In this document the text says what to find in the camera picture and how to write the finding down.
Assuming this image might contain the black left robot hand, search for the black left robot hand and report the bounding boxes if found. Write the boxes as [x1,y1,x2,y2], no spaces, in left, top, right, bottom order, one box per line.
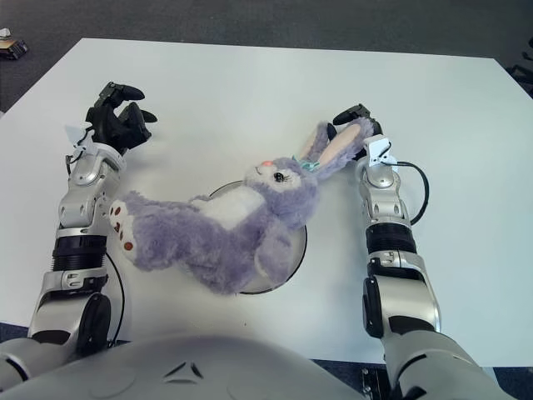
[62,81,158,156]

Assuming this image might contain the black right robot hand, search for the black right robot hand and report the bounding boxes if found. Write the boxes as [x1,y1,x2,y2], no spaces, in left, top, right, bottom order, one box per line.
[326,104,396,168]

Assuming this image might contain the purple plush doll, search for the purple plush doll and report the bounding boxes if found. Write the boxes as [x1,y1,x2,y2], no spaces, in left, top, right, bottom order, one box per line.
[107,117,375,296]

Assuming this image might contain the white plate with black rim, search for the white plate with black rim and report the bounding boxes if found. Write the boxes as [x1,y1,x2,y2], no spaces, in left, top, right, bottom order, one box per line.
[206,180,309,296]

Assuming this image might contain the dark cardboard box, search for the dark cardboard box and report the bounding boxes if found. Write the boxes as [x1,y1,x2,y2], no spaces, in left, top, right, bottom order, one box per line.
[0,37,30,60]

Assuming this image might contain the black chair base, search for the black chair base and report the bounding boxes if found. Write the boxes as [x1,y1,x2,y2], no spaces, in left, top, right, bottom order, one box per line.
[508,49,533,91]

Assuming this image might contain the grey robot torso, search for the grey robot torso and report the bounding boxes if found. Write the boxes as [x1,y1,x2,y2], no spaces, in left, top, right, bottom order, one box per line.
[0,332,367,400]

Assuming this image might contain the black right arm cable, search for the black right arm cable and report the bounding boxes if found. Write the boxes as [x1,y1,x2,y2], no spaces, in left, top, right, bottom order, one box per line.
[391,161,431,228]

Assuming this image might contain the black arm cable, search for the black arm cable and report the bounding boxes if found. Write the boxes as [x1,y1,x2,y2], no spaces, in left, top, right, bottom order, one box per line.
[64,124,126,349]
[391,161,431,228]

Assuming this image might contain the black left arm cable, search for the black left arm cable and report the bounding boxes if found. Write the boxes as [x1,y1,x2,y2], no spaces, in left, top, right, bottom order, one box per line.
[64,124,126,349]

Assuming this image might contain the black table leg bracket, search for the black table leg bracket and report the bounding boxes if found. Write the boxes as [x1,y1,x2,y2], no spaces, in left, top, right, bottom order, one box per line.
[361,367,392,400]

